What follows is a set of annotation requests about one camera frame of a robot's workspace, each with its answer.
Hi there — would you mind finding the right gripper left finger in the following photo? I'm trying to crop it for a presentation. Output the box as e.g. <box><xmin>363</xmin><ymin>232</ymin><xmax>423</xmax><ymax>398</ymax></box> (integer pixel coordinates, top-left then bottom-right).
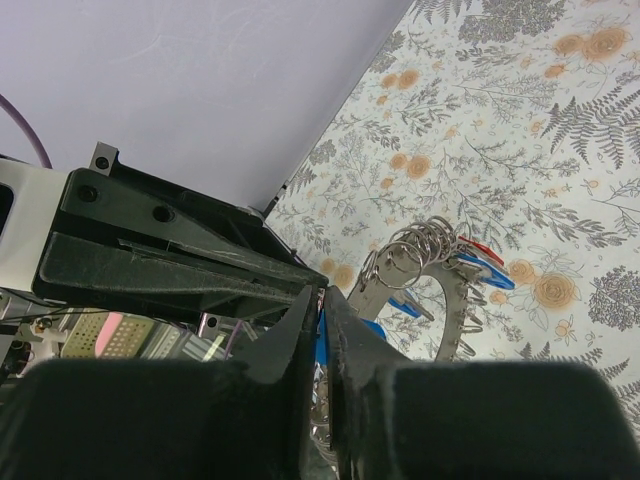
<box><xmin>1</xmin><ymin>286</ymin><xmax>315</xmax><ymax>479</ymax></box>

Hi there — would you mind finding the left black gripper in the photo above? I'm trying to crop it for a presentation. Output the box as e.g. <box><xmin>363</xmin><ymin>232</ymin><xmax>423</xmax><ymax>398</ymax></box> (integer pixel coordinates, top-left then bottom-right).
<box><xmin>32</xmin><ymin>143</ymin><xmax>328</xmax><ymax>325</ymax></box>

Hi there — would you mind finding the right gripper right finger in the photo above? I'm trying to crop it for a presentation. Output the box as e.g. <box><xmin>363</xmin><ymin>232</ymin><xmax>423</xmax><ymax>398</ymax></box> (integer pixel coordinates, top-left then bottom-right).
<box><xmin>324</xmin><ymin>288</ymin><xmax>639</xmax><ymax>479</ymax></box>

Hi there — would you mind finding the blue key tag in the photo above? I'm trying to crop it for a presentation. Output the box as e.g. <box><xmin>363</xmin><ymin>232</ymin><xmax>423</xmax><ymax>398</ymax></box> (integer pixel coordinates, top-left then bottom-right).
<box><xmin>315</xmin><ymin>292</ymin><xmax>436</xmax><ymax>366</ymax></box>

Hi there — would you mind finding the key with blue tag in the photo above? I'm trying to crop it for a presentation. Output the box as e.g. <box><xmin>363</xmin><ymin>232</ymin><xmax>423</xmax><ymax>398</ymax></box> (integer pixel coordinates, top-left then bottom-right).
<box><xmin>455</xmin><ymin>254</ymin><xmax>515</xmax><ymax>290</ymax></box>

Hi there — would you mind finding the cream plastic basket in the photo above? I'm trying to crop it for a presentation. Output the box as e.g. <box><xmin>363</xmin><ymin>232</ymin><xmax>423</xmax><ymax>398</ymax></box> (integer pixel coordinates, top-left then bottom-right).
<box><xmin>60</xmin><ymin>311</ymin><xmax>155</xmax><ymax>359</ymax></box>

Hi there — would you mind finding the red key tag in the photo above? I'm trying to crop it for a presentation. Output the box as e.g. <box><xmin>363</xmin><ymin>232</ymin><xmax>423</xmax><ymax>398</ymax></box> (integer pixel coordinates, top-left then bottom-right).
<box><xmin>458</xmin><ymin>236</ymin><xmax>504</xmax><ymax>265</ymax></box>

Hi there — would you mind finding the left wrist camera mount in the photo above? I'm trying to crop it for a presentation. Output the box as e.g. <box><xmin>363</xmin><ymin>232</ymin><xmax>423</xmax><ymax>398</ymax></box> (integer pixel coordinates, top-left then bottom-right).
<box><xmin>1</xmin><ymin>159</ymin><xmax>67</xmax><ymax>292</ymax></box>

